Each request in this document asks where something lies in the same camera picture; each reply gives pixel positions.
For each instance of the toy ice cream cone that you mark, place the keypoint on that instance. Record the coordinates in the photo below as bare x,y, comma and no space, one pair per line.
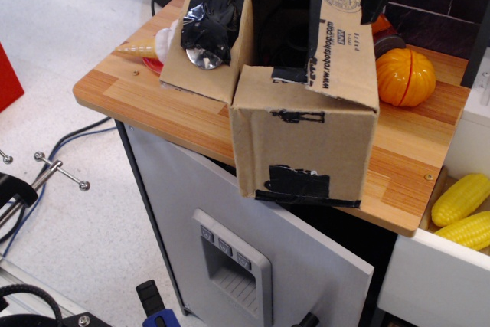
156,47

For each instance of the orange toy pumpkin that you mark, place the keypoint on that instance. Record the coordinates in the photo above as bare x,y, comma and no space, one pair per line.
405,77

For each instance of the yellow toy corn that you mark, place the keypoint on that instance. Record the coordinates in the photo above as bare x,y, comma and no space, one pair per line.
471,232
460,200

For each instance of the brown cardboard box with tape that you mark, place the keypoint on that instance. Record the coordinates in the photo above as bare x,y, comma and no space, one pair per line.
299,80

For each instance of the upper yellow toy corn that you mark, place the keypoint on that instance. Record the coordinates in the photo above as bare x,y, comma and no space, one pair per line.
460,200

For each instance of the white drawer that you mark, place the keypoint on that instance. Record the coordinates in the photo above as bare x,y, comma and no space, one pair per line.
431,281

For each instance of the blue black clamp handle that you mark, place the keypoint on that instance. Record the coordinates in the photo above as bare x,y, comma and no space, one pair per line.
156,312

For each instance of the lower yellow toy corn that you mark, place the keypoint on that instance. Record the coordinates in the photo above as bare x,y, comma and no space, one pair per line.
471,232

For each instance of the red box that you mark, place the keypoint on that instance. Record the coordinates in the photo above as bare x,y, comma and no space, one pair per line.
10,89

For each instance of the red toy plate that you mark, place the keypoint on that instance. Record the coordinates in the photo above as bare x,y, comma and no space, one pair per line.
155,65

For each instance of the metal bar clamp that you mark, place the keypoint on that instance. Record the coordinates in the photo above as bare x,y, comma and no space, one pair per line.
25,195

